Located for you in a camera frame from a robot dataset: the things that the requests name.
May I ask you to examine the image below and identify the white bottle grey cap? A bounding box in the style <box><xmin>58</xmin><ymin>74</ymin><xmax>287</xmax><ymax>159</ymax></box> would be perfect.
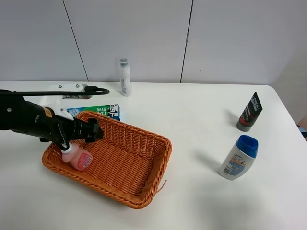
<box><xmin>119</xmin><ymin>58</ymin><xmax>132</xmax><ymax>96</ymax></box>

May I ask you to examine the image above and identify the orange wicker basket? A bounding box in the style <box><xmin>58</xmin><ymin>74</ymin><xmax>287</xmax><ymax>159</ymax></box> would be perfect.
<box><xmin>42</xmin><ymin>111</ymin><xmax>172</xmax><ymax>209</ymax></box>

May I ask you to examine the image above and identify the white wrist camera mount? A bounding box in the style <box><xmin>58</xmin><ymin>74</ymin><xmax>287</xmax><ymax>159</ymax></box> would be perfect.
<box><xmin>39</xmin><ymin>83</ymin><xmax>92</xmax><ymax>120</ymax></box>

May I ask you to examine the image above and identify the white bottle blue cap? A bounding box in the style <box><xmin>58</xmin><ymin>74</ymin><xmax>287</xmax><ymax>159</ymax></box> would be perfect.
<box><xmin>218</xmin><ymin>135</ymin><xmax>259</xmax><ymax>181</ymax></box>

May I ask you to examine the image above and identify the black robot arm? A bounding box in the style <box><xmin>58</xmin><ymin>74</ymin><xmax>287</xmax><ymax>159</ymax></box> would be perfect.
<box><xmin>0</xmin><ymin>90</ymin><xmax>104</xmax><ymax>150</ymax></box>

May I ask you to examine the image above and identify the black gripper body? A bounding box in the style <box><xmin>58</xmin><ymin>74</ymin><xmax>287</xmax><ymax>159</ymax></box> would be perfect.
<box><xmin>35</xmin><ymin>109</ymin><xmax>74</xmax><ymax>141</ymax></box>

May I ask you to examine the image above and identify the black cable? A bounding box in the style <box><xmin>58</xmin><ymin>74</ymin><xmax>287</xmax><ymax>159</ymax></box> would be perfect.
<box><xmin>0</xmin><ymin>86</ymin><xmax>110</xmax><ymax>97</ymax></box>

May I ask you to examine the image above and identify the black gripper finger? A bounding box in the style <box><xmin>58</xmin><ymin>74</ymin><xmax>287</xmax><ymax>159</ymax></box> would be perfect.
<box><xmin>52</xmin><ymin>134</ymin><xmax>70</xmax><ymax>151</ymax></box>
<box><xmin>71</xmin><ymin>118</ymin><xmax>104</xmax><ymax>142</ymax></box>

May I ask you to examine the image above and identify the green blue toothpaste box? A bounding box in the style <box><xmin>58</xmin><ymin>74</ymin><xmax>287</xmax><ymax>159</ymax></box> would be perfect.
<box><xmin>67</xmin><ymin>104</ymin><xmax>120</xmax><ymax>121</ymax></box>

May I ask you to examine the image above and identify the black red cosmetic tube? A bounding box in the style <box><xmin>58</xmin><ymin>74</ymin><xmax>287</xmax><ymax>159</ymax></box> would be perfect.
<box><xmin>236</xmin><ymin>92</ymin><xmax>262</xmax><ymax>132</ymax></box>

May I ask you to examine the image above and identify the blue object at edge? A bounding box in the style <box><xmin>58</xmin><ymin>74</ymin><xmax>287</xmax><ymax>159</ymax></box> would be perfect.
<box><xmin>297</xmin><ymin>125</ymin><xmax>307</xmax><ymax>141</ymax></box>

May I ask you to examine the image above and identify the pink bottle white cap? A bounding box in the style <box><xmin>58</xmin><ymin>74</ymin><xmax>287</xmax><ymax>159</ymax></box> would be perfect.
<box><xmin>61</xmin><ymin>143</ymin><xmax>93</xmax><ymax>171</ymax></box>

